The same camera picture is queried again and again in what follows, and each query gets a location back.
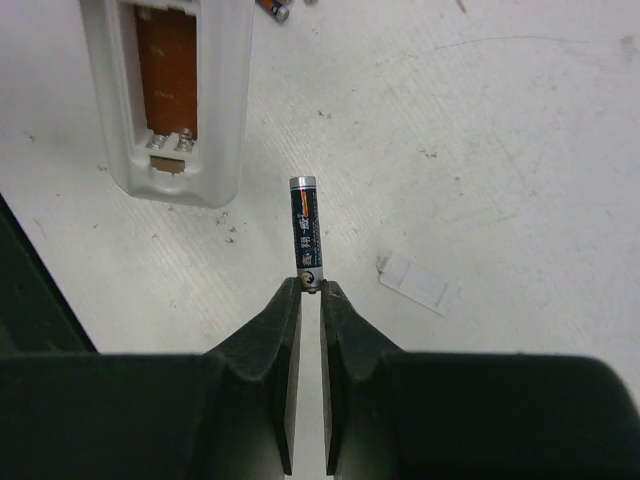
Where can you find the orange black AAA battery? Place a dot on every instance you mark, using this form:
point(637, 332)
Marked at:
point(277, 10)

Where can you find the white battery cover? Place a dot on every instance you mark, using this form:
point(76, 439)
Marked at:
point(417, 284)

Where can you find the blue AAA battery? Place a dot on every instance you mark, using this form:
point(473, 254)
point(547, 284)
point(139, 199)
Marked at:
point(306, 232)

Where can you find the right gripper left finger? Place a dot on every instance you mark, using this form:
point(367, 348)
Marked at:
point(225, 414)

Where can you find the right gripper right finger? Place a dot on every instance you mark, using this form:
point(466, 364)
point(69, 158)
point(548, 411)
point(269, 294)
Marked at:
point(395, 414)

